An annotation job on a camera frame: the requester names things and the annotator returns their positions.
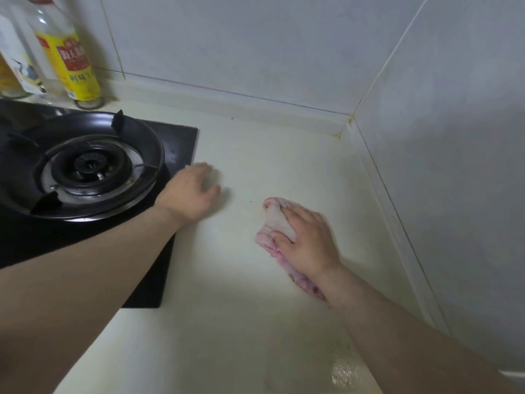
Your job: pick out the person's left hand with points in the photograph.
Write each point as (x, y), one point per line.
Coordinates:
(184, 196)

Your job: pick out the person's right hand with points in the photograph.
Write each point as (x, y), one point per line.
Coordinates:
(311, 250)

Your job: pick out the pink dish cloth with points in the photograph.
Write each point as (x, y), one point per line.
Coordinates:
(275, 221)

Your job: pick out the person's right forearm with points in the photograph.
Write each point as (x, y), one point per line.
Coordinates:
(410, 344)

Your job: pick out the person's left forearm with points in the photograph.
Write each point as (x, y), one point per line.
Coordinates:
(74, 291)

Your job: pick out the black glass gas stove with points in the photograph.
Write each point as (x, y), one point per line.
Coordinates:
(176, 143)

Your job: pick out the black round stove burner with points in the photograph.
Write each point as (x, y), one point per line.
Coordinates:
(90, 164)

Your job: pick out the yellow label vinegar bottle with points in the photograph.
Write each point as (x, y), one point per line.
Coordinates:
(74, 61)

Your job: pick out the white cap green band bottle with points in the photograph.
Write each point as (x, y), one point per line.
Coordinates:
(22, 69)

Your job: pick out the black cap yellow label bottle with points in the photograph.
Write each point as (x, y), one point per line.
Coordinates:
(6, 77)

